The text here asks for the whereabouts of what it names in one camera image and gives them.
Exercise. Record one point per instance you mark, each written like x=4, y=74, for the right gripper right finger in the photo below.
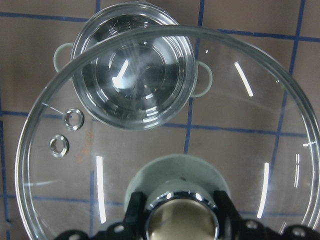
x=227, y=216

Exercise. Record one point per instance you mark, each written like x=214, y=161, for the glass pot lid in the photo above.
x=254, y=135

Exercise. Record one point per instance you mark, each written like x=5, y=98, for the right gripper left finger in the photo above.
x=134, y=219

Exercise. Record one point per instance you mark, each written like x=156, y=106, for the pale green cooking pot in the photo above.
x=140, y=83

